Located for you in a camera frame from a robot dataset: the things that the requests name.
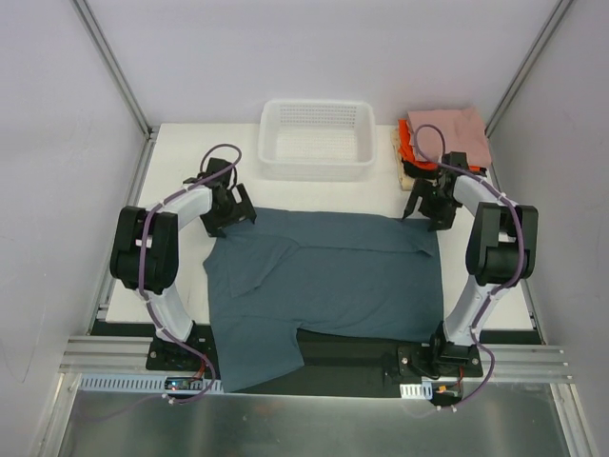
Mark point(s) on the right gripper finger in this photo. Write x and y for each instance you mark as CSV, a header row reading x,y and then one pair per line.
x,y
442,217
412,202

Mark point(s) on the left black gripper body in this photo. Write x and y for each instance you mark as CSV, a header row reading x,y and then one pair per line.
x,y
230,215

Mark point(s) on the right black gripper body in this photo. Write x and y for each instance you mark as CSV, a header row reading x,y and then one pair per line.
x,y
429,202

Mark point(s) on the blue-grey t shirt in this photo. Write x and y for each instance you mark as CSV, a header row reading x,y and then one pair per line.
x,y
344,274

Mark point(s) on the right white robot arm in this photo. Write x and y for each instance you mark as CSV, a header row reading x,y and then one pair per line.
x,y
500,252

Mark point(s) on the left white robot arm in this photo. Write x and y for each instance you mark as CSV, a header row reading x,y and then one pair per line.
x,y
145,252

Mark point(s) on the cream folded t shirt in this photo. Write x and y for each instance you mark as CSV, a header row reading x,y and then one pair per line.
x,y
406,181

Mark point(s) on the black folded t shirt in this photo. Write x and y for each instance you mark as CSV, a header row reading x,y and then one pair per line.
x,y
430,171

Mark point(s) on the orange folded t shirt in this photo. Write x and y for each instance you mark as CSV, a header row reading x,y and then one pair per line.
x,y
406,146

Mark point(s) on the pink folded t shirt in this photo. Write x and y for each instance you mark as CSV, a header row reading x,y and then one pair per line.
x,y
463,131

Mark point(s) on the white plastic basket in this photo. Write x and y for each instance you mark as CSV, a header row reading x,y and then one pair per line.
x,y
317,140

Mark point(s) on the aluminium front rail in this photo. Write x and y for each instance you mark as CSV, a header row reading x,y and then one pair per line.
x,y
128,355

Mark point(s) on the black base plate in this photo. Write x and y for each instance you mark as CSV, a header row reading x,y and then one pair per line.
x,y
333,366

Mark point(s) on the right slotted cable duct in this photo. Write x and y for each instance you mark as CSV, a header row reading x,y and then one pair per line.
x,y
422,391

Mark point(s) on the slotted cable duct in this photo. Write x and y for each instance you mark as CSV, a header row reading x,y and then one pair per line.
x,y
422,391
153,384

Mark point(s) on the left slotted cable duct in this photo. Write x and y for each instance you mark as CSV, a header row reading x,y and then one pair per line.
x,y
153,384

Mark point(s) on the right aluminium frame post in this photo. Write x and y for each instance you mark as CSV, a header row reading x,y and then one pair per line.
x,y
531,58

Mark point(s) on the aluminium frame post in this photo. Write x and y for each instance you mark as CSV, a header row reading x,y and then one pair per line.
x,y
531,58
95,33

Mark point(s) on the left aluminium frame post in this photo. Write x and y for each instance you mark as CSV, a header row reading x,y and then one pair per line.
x,y
95,33

